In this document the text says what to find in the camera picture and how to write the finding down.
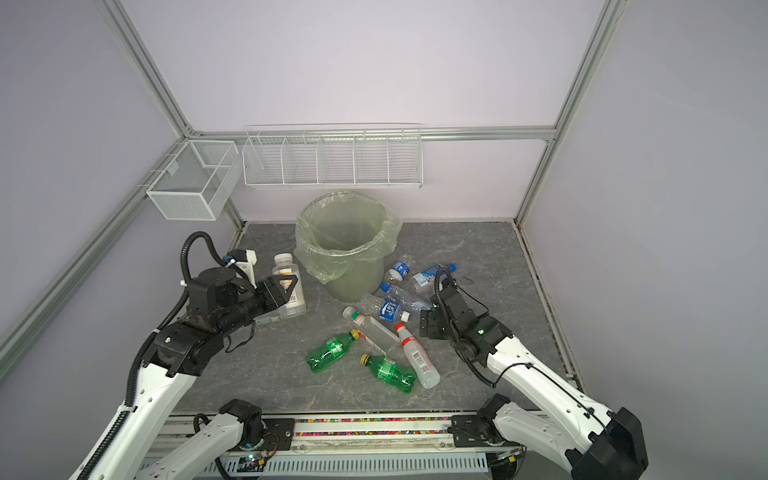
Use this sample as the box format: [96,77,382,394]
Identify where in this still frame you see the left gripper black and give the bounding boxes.
[217,275,297,337]

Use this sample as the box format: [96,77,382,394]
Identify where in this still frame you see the clear bottle orange label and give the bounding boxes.
[272,253,307,319]

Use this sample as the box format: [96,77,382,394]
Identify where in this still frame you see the green soda bottle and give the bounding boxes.
[305,330,360,373]
[360,354,417,393]

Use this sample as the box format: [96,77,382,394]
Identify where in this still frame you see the clear square bottle green label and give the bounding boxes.
[253,315,282,327]

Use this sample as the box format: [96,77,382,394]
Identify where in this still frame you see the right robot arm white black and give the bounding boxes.
[422,285,649,479]

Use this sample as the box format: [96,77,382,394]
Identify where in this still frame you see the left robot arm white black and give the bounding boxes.
[72,265,299,479]

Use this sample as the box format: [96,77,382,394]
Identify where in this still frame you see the water bottle near bin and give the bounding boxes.
[384,254,413,284]

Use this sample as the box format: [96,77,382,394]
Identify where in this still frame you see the mesh bin with green bag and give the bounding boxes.
[294,191,403,303]

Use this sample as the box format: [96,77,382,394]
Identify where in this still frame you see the long clear bottle blue cap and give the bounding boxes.
[380,282,433,314]

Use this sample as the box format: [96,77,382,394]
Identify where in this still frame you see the blue cap bottle far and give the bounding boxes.
[409,264,442,294]

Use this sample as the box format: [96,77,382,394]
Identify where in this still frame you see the clear bottle red cap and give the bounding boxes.
[395,323,441,389]

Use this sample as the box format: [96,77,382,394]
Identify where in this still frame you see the water bottle blue label centre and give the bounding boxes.
[357,295,411,324]

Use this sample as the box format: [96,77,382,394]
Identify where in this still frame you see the white mesh box basket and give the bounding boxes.
[147,140,243,221]

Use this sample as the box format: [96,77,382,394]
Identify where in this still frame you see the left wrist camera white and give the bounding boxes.
[225,249,258,285]

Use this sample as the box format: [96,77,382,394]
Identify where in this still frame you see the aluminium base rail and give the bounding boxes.
[136,411,527,479]

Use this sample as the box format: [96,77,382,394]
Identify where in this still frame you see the white wire shelf basket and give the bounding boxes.
[241,123,424,189]

